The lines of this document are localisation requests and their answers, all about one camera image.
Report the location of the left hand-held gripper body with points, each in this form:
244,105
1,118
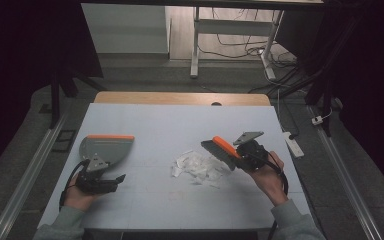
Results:
91,181

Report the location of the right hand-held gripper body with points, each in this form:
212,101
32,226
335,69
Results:
255,153

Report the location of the orange brush with grey bristles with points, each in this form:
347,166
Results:
221,150

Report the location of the pile of white paper scraps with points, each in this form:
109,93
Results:
198,166

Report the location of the person's left hand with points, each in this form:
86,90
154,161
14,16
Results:
76,198

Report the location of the person's right hand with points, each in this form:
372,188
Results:
270,183

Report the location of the grey dustpan with orange edge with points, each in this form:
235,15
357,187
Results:
108,148

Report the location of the white power strip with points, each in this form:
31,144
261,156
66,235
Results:
293,145

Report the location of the pale blue table board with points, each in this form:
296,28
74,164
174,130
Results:
166,123

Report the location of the black tripod stand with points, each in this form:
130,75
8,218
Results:
326,100
55,100

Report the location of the wooden table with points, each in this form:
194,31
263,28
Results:
166,98

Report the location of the dark curtain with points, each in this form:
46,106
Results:
13,66
373,83

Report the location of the white cabinet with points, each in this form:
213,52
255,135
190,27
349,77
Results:
126,30

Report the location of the black rectangular floor frame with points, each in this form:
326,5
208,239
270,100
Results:
55,146

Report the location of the aluminium rail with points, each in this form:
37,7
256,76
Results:
30,173
346,176

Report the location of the white desk frame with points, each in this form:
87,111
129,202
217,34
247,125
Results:
233,27

